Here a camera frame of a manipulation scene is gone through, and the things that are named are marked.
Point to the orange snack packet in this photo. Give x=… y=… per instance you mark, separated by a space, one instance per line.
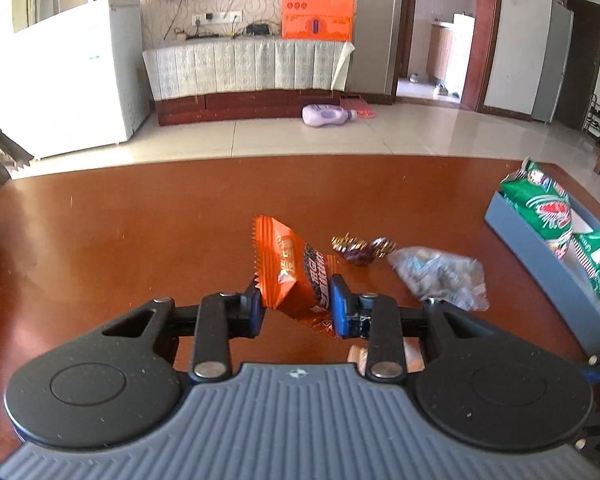
x=290 y=265

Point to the white plastic bottle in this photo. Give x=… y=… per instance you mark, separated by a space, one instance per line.
x=325 y=116

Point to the white slipper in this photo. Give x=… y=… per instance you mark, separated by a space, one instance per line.
x=441 y=90

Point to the pale patterned cabinet cloth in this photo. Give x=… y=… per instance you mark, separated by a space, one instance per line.
x=245 y=67

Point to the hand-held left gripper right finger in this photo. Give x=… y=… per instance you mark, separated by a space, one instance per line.
x=338 y=305

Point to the orange cardboard box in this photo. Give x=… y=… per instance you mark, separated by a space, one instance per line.
x=317 y=10

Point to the white wall socket strip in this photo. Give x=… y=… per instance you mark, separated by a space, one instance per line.
x=217 y=17

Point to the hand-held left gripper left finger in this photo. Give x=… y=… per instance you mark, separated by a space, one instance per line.
x=254 y=310

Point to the kitchen cabinet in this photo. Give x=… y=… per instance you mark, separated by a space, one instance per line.
x=450 y=50

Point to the black router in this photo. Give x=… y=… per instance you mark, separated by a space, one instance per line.
x=257 y=30

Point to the dark grey cardboard box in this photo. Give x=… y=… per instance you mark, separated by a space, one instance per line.
x=530 y=255

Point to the white chest freezer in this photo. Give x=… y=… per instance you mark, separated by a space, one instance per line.
x=70 y=85

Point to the dark wooden door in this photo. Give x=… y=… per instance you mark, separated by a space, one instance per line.
x=585 y=60

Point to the dark red candy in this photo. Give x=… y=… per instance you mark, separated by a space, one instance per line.
x=352 y=251
x=382 y=246

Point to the clear snack packet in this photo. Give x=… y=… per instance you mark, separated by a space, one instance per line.
x=430 y=270

